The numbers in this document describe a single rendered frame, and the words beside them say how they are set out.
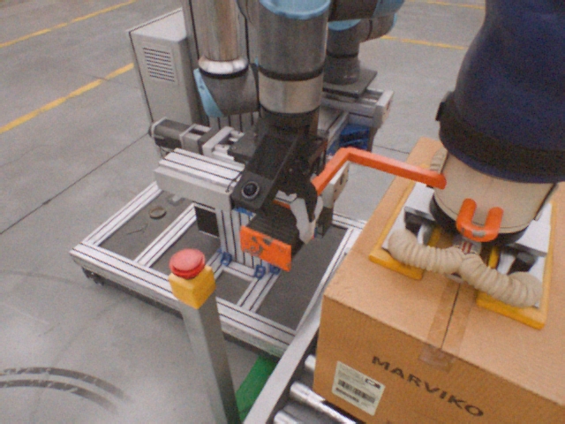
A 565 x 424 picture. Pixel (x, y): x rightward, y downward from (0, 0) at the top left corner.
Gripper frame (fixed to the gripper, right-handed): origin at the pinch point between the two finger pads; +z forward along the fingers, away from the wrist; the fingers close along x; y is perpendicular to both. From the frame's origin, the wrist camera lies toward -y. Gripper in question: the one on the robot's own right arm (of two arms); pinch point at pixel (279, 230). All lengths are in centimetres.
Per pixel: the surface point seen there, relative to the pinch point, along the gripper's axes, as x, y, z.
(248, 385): 26, 20, 120
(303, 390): -4, 7, 65
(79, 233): 164, 45, 121
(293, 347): 3, 15, 61
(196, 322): 18.6, -4.6, 34.2
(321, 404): -10, 7, 65
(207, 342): 16.9, -4.0, 41.8
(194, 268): 17.5, -2.9, 16.8
